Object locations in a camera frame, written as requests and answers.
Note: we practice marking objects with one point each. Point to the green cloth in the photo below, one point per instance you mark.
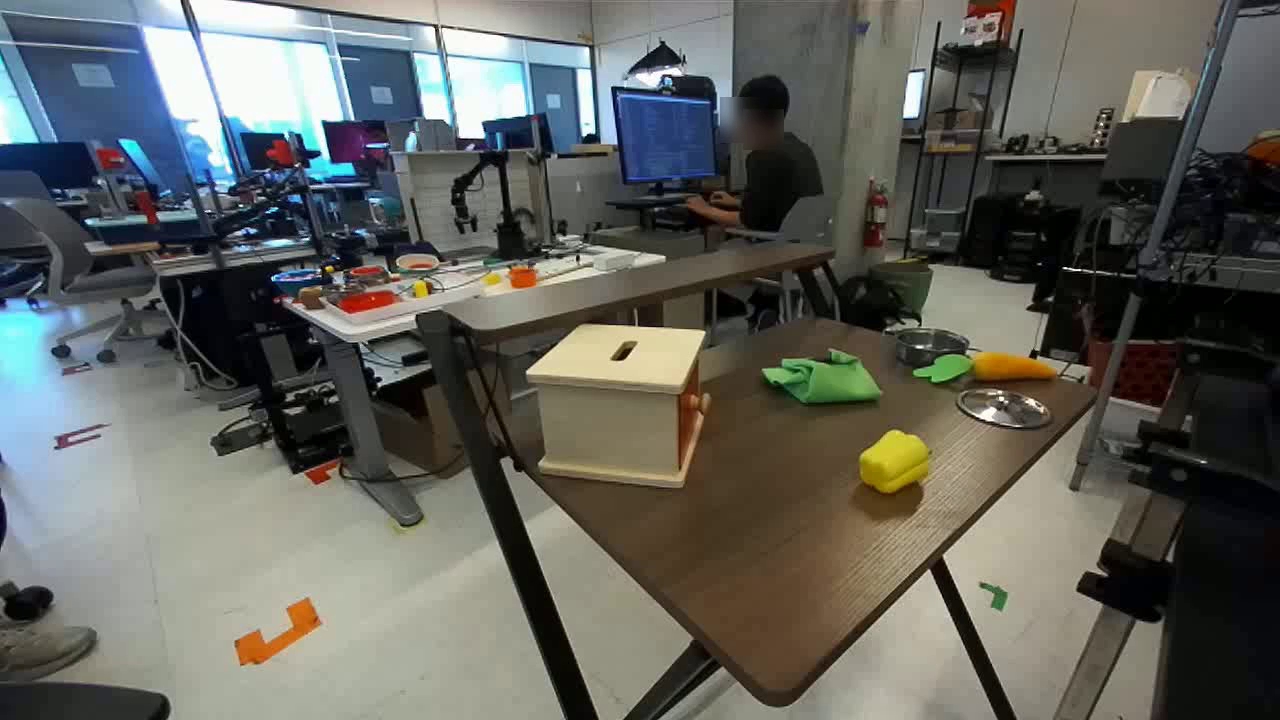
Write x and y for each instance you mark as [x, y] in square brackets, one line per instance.
[830, 379]

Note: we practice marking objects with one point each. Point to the yellow toy corn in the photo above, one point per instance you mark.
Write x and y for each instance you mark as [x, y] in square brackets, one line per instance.
[984, 370]

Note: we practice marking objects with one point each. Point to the computer monitor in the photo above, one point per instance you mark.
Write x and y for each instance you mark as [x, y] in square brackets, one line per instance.
[665, 137]

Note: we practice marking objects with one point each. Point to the white cluttered work table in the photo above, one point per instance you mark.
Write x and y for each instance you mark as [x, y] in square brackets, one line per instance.
[351, 339]

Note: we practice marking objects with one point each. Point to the grey shoe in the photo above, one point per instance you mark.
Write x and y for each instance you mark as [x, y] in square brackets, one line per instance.
[28, 652]

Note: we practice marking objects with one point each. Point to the small metal pot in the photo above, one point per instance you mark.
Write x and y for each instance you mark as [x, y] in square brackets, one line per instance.
[921, 346]

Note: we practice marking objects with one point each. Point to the grey office chair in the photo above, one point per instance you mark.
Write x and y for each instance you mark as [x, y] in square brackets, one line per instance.
[72, 273]

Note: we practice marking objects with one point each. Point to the seated person dark shirt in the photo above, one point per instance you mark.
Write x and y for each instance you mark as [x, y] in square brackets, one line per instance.
[778, 165]

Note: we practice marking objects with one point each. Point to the dark wooden folding table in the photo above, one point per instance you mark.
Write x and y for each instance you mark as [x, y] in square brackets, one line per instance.
[778, 559]

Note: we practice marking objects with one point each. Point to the round metal pot lid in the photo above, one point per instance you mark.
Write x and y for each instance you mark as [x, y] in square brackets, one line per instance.
[1006, 410]

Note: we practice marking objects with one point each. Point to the small black robot arm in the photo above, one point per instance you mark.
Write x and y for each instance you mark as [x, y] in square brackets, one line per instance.
[465, 216]

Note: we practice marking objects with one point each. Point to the yellow toy block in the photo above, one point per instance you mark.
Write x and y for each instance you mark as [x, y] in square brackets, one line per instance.
[893, 463]

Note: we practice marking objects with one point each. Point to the red fire extinguisher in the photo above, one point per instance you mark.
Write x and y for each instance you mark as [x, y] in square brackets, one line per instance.
[872, 216]

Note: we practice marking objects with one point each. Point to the cream wooden box red drawer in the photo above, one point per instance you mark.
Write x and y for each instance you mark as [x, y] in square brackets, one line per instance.
[621, 405]

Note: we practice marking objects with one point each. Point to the black metal shelf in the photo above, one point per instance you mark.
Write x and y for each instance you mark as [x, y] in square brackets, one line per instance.
[960, 116]

